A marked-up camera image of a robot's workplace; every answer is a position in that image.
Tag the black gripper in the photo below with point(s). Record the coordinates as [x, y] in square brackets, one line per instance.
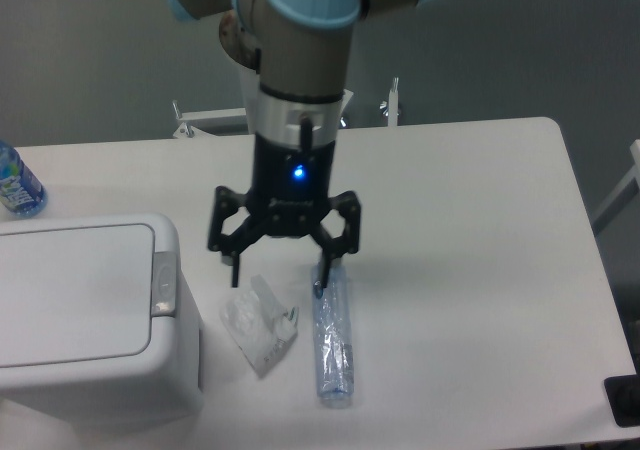
[288, 197]

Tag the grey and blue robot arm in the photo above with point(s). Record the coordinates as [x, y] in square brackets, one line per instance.
[299, 50]

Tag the crumpled white plastic wrapper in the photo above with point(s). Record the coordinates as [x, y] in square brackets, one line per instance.
[260, 325]

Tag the blue labelled water bottle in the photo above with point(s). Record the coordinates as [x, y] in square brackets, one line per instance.
[22, 193]

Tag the white plastic trash can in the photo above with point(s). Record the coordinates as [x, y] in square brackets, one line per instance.
[98, 324]

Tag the black clamp at table edge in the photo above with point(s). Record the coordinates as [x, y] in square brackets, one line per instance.
[623, 396]

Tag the clear crushed plastic bottle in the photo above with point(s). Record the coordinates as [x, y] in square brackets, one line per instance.
[332, 339]

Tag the white frame at right edge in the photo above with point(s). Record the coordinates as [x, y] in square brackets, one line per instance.
[620, 196]

